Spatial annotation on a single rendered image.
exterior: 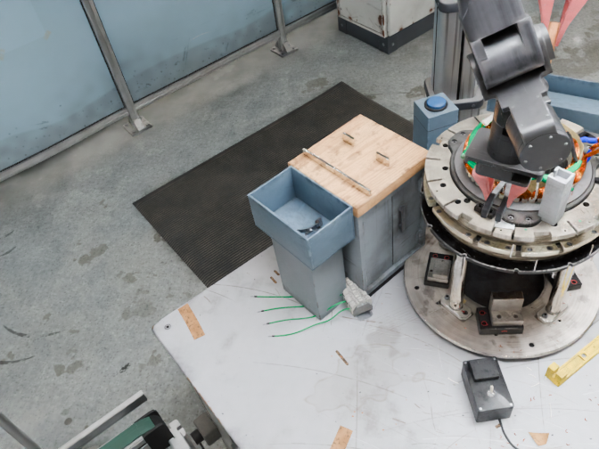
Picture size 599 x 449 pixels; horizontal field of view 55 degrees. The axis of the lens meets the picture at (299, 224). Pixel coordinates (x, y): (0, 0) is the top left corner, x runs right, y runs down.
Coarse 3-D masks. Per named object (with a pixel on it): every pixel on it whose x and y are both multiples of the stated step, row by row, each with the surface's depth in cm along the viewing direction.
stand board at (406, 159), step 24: (360, 120) 118; (336, 144) 114; (360, 144) 113; (384, 144) 112; (408, 144) 111; (312, 168) 110; (360, 168) 108; (384, 168) 107; (408, 168) 106; (336, 192) 104; (360, 192) 104; (384, 192) 104
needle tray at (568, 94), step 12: (552, 84) 122; (564, 84) 120; (576, 84) 119; (588, 84) 118; (552, 96) 122; (564, 96) 121; (576, 96) 121; (588, 96) 120; (492, 108) 121; (564, 108) 113; (576, 108) 118; (588, 108) 118; (576, 120) 113; (588, 120) 112
